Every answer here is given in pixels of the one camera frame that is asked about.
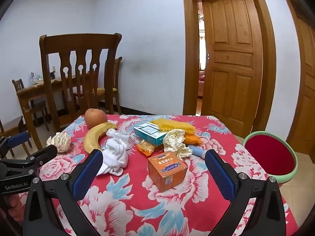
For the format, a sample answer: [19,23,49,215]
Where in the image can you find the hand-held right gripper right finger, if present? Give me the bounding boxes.
[205,149,287,236]

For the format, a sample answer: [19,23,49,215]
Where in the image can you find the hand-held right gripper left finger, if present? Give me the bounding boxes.
[23,149,104,236]

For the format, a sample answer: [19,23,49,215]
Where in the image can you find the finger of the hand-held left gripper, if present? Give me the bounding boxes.
[0,131,32,158]
[25,145,58,169]

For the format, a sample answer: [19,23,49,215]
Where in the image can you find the light blue tube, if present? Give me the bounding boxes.
[188,146,206,158]

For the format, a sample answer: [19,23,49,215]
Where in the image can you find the orange carrot toy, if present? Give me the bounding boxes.
[183,131,203,145]

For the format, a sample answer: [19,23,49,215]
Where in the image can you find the clear plastic bag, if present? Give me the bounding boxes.
[106,129,133,150]

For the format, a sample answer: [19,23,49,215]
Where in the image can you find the red bin with green rim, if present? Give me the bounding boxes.
[242,131,299,183]

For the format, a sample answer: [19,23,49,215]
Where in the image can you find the orange cardboard box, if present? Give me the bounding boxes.
[148,152,188,193]

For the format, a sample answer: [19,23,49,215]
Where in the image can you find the person's left hand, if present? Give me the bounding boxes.
[7,195,24,218]

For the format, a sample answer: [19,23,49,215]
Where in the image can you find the crumpled white tissue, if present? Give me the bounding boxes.
[46,132,71,153]
[163,128,192,160]

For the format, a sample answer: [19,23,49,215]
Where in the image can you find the white sock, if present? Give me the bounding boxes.
[96,138,129,177]

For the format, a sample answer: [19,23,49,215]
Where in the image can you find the yellow banana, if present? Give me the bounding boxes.
[83,122,118,154]

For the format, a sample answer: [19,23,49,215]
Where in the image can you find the red floral tablecloth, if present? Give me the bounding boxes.
[39,114,296,236]

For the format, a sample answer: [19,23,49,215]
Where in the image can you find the wooden dining table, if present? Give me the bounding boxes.
[16,75,99,150]

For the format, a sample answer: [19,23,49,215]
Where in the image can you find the small wooden chair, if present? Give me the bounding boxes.
[12,79,50,128]

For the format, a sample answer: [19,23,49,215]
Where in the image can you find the red apple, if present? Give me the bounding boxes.
[85,108,108,129]

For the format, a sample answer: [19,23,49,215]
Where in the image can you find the yellow wavy sponge cloth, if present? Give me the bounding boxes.
[150,118,196,134]

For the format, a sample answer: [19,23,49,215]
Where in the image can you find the blue and white medicine box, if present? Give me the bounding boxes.
[133,122,170,146]

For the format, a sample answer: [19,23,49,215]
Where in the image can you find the pink sofa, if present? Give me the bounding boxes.
[198,70,205,99]

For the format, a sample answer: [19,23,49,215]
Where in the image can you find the wooden chair with yellow cushion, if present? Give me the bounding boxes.
[95,56,123,115]

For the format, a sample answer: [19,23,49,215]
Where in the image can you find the large wooden chair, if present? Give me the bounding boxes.
[39,33,122,134]

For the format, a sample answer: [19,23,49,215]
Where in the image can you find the open wooden door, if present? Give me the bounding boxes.
[201,0,263,126]

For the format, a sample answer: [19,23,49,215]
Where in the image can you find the closed wooden door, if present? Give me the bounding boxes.
[282,0,315,156]

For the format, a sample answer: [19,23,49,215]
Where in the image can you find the wooden door frame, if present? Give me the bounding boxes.
[182,0,277,134]

